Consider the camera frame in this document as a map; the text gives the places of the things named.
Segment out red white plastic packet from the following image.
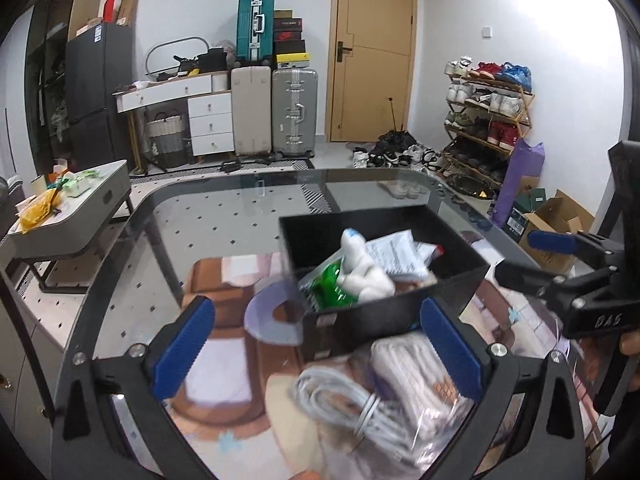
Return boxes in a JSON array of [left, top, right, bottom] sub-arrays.
[[415, 241, 446, 266]]

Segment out wicker basket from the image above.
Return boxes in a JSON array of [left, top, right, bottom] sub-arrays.
[[145, 110, 191, 153]]

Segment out grey side cabinet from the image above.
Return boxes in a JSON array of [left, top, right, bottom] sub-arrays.
[[0, 270, 66, 466]]

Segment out person's right hand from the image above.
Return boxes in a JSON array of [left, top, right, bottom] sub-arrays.
[[617, 327, 640, 367]]

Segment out black fridge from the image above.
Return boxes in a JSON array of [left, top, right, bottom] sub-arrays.
[[65, 22, 136, 173]]

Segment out black bag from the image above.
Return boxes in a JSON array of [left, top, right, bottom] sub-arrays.
[[197, 47, 228, 72]]

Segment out black umbrella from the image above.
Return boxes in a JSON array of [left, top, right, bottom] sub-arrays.
[[375, 97, 416, 151]]

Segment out pile of shoes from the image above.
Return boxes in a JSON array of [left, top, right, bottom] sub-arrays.
[[352, 130, 443, 168]]

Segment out oval metal frame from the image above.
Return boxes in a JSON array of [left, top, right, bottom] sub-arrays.
[[145, 36, 210, 76]]

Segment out yellow plastic bag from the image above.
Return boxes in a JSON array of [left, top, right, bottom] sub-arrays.
[[17, 187, 66, 233]]

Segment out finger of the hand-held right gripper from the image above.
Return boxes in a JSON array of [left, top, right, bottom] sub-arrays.
[[492, 260, 568, 307], [527, 230, 626, 262]]

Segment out teal suitcase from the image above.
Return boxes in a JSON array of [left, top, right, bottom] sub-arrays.
[[236, 0, 276, 67]]

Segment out dark green box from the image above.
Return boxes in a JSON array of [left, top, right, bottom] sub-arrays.
[[507, 195, 546, 235]]

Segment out beige suitcase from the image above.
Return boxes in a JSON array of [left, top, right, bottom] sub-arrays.
[[230, 65, 273, 157]]

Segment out wooden door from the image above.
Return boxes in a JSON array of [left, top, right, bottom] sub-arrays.
[[325, 0, 418, 143]]

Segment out black cardboard box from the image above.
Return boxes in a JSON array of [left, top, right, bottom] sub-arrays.
[[278, 203, 491, 361]]

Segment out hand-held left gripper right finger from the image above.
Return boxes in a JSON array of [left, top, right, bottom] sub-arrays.
[[419, 297, 586, 480]]

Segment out green packet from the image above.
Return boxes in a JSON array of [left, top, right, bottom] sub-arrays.
[[299, 255, 358, 313]]

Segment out wooden shoe rack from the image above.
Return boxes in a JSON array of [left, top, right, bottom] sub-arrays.
[[442, 55, 536, 196]]

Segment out silver suitcase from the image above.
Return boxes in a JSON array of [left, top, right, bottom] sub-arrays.
[[271, 68, 319, 157]]

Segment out black mesh basket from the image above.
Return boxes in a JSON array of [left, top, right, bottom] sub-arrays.
[[445, 172, 496, 201]]

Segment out grey coffee table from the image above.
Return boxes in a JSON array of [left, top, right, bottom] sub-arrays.
[[7, 160, 133, 293]]

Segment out bagged grey white cord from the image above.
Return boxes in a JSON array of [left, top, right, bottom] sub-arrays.
[[345, 332, 483, 461]]

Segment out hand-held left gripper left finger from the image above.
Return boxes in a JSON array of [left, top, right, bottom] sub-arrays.
[[50, 295, 217, 480]]

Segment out white plush toy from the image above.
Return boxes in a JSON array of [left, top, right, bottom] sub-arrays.
[[336, 228, 396, 303]]

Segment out green white tissue packs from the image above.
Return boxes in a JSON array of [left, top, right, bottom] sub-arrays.
[[47, 167, 98, 196]]

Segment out white printed pouch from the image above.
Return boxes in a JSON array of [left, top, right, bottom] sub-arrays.
[[364, 230, 431, 283]]

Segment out purple rolled mat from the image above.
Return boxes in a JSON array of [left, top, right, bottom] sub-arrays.
[[492, 139, 546, 226]]

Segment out open brown cardboard box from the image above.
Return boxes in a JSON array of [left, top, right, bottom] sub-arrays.
[[520, 190, 596, 275]]

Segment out printed table mat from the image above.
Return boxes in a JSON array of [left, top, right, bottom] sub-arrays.
[[175, 230, 571, 480]]

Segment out white dresser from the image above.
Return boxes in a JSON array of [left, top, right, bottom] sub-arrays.
[[116, 72, 235, 158]]

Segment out tall open cardboard box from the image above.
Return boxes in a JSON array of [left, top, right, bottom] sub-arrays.
[[116, 0, 140, 27]]

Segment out grey cable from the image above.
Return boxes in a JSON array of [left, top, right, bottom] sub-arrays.
[[292, 362, 416, 453]]

